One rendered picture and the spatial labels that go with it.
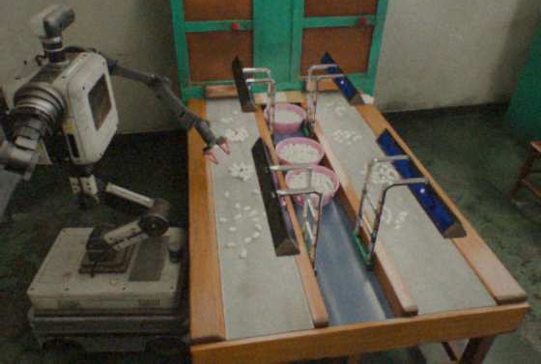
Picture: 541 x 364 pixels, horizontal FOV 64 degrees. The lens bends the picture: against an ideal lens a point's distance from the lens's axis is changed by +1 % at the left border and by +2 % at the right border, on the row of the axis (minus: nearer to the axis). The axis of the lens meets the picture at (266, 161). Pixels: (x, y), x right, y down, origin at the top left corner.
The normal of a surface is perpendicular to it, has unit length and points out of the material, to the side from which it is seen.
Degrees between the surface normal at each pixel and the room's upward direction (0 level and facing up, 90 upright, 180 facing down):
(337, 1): 90
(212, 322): 0
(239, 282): 0
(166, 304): 90
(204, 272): 0
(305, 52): 90
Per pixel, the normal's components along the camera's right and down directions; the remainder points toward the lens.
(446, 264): 0.01, -0.83
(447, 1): 0.18, 0.56
